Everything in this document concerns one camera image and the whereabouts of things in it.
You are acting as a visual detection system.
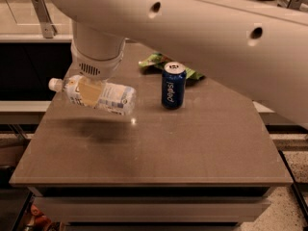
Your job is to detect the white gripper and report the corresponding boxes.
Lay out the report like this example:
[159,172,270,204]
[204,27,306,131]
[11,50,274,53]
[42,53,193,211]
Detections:
[71,41,125,108]

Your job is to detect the clear plastic water bottle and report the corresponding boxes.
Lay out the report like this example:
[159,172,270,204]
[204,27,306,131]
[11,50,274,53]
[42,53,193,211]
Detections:
[48,75,137,116]

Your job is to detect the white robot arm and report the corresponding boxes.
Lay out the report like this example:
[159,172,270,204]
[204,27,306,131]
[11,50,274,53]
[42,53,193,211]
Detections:
[51,0,308,127]

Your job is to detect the green crumpled snack bag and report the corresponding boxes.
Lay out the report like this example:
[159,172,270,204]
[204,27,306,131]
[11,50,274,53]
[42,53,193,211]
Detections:
[139,52,204,80]

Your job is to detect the blue Pepsi can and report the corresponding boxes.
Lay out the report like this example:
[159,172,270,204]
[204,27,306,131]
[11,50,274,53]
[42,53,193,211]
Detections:
[162,62,187,109]

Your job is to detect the orange object under table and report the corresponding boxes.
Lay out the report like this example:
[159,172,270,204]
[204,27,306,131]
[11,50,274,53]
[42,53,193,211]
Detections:
[23,204,61,231]

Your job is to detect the left metal glass bracket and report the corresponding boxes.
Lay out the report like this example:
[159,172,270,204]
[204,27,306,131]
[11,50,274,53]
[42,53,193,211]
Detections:
[31,0,57,39]

